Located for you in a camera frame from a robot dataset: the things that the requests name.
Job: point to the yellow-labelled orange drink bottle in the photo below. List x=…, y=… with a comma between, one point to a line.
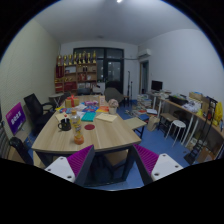
x=77, y=128

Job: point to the black microphone stand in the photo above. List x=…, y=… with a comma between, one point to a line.
x=129, y=83

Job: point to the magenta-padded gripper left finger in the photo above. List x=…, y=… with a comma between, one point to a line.
x=60, y=166

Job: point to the yellow gift box, red ribbon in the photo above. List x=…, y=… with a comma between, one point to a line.
x=71, y=101

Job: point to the teal book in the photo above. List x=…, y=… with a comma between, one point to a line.
x=88, y=116

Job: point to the ceiling light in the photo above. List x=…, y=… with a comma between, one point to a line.
x=119, y=1

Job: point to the black-framed glass door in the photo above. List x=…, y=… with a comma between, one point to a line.
x=110, y=68

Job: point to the cream book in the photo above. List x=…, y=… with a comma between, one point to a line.
x=61, y=116

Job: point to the wooden shelf unit with trophies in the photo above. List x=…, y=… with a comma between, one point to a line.
x=75, y=76

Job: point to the red-ball stirring stick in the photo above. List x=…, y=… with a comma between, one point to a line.
x=65, y=116

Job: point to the white wall air conditioner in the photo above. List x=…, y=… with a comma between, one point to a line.
x=144, y=53

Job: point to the orange book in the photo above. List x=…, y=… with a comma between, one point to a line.
x=103, y=109

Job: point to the grey padded chair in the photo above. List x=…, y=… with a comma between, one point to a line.
x=113, y=94

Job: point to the black computer monitor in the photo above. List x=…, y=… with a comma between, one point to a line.
x=156, y=85

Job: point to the black office chair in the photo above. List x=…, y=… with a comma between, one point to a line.
x=20, y=148
x=33, y=108

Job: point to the long wooden side desk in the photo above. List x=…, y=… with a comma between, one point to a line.
x=181, y=108

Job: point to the tan paper book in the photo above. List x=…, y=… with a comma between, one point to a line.
x=106, y=117

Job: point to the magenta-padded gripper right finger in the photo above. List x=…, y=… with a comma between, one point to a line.
x=165, y=165

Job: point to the black dotted mug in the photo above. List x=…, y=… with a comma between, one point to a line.
x=65, y=126

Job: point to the pink flowers in white pot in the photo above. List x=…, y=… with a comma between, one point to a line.
x=113, y=105

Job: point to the white round stool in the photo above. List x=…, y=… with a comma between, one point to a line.
x=178, y=124

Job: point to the black folding stand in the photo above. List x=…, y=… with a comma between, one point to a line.
x=206, y=126

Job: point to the purple sign board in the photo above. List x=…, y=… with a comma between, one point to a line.
x=15, y=117

